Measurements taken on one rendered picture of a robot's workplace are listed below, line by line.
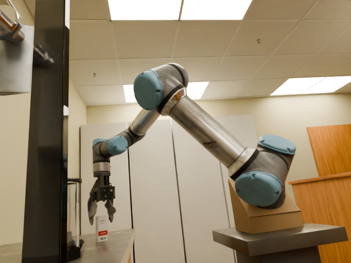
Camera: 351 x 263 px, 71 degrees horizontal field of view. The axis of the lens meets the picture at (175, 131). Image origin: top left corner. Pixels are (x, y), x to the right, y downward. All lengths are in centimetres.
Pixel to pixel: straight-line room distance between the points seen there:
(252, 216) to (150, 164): 257
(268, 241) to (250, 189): 17
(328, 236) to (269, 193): 26
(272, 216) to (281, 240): 12
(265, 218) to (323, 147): 398
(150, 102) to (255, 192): 39
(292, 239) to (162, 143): 274
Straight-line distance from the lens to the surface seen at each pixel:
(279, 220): 94
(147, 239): 333
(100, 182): 112
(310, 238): 88
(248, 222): 89
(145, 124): 104
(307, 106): 498
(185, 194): 335
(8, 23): 22
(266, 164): 73
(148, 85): 74
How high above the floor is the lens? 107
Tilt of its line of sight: 16 degrees up
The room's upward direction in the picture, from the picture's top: 6 degrees counter-clockwise
